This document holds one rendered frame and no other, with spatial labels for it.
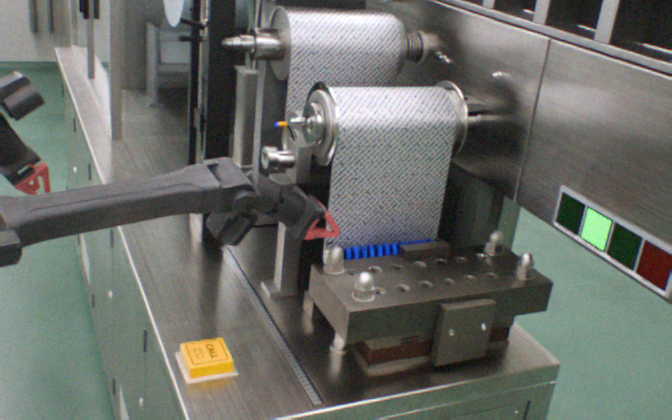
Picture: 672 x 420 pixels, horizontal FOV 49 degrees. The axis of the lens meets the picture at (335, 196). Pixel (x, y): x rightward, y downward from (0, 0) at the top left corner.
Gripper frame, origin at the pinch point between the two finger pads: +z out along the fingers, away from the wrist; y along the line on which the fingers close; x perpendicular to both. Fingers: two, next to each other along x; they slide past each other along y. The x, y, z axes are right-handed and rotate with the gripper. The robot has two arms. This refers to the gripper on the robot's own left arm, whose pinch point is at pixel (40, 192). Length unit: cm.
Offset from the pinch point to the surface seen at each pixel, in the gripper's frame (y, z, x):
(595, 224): -80, 15, -57
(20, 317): 123, 106, 25
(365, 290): -60, 14, -26
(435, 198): -49, 21, -52
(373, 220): -46, 18, -40
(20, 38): 501, 147, -98
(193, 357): -46.0, 14.1, 0.1
